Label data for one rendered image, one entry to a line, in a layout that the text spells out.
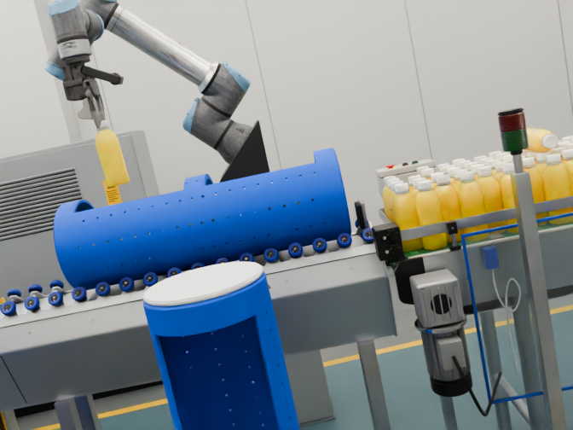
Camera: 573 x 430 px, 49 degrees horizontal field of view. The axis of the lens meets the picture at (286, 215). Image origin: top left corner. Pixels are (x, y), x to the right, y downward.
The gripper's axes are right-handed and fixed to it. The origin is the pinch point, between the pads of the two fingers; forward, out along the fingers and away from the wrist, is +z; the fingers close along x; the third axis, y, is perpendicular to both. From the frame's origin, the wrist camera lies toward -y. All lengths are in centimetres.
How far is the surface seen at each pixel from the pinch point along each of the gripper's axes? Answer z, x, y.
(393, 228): 46, 19, -77
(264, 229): 41, 8, -41
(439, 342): 76, 33, -81
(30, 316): 52, 6, 35
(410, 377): 145, -99, -85
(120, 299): 52, 6, 7
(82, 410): 91, -11, 35
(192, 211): 30.7, 8.0, -21.5
